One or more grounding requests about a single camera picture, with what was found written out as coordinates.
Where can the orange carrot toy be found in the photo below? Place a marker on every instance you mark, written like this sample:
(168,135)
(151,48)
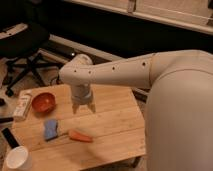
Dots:
(74,135)

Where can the white paper cup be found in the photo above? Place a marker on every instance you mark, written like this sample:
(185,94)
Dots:
(19,158)

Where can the white carton box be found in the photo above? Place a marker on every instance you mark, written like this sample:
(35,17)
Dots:
(22,106)

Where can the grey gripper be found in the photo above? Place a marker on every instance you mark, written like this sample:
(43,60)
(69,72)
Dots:
(82,95)

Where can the red ceramic bowl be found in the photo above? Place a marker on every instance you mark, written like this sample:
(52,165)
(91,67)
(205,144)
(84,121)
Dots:
(43,102)

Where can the wooden table board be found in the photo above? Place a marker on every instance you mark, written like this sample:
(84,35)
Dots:
(116,126)

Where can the metal window rail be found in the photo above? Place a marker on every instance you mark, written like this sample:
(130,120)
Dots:
(63,50)

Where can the blue sponge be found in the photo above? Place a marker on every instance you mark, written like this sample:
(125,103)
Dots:
(50,129)

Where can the black office chair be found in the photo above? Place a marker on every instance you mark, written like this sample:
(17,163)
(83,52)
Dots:
(18,49)

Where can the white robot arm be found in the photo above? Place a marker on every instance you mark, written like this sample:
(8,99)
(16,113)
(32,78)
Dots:
(179,107)

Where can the black remote control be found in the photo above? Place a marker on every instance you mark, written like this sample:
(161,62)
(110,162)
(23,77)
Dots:
(10,138)

